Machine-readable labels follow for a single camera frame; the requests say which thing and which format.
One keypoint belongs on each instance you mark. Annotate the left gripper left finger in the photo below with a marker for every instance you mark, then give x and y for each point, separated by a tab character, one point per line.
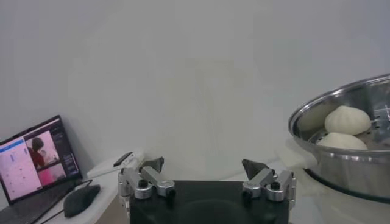
149	187

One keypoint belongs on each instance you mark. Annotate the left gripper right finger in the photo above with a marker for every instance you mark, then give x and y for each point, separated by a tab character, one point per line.
268	185

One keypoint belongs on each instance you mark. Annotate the white steamed baozi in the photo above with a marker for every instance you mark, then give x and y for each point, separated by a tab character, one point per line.
347	120
342	142

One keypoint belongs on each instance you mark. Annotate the stainless steel steamer basket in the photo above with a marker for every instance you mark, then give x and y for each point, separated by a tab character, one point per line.
350	170

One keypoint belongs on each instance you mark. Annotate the small black and white device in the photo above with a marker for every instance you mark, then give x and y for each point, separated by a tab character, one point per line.
125	158

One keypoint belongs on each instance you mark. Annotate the white side table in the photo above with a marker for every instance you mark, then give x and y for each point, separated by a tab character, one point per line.
103	188

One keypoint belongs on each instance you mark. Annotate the flat white box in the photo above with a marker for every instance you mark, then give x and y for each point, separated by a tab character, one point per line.
103	170

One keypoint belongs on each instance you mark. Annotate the black computer mouse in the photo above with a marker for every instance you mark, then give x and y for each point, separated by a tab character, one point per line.
80	201

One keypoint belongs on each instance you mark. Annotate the cream electric cooker pot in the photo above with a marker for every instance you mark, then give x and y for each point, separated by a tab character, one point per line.
335	210

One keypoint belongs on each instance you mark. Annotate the black laptop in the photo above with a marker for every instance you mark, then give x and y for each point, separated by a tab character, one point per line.
30	164

